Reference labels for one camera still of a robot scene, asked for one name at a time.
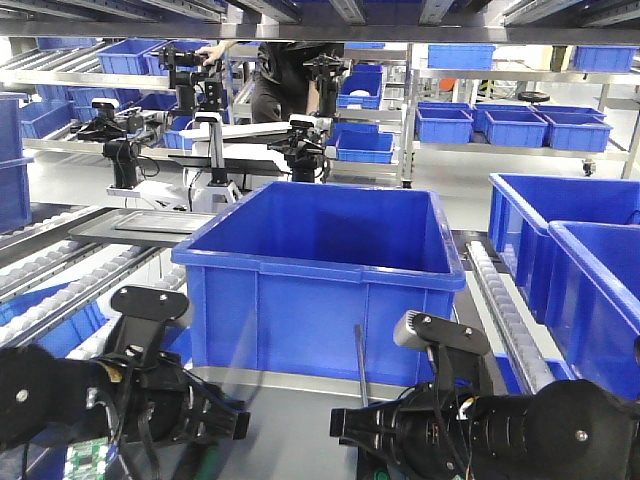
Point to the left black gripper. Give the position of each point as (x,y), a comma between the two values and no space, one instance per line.
(163,403)

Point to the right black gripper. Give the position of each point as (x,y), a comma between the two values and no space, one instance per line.
(423,434)

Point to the green-handled screwdriver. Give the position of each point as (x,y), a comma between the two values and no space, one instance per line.
(362,365)
(228,343)

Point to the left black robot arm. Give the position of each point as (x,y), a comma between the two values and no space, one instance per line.
(58,401)

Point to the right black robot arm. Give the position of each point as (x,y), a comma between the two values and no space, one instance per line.
(571,429)

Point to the person's hand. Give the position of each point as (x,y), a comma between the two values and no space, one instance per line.
(210,54)

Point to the large blue plastic bin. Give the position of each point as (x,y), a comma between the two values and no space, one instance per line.
(313,260)

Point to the blue bin at right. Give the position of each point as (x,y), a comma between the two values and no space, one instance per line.
(571,246)

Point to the person in black clothes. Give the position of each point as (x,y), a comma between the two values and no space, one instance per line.
(282,84)

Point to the metal storage shelf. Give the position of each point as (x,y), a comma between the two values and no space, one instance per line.
(496,22)

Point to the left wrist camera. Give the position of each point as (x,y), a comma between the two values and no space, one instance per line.
(145,314)

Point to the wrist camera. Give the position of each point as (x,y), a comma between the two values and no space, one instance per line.
(145,314)
(457,352)

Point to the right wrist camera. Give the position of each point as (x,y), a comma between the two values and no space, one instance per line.
(457,352)

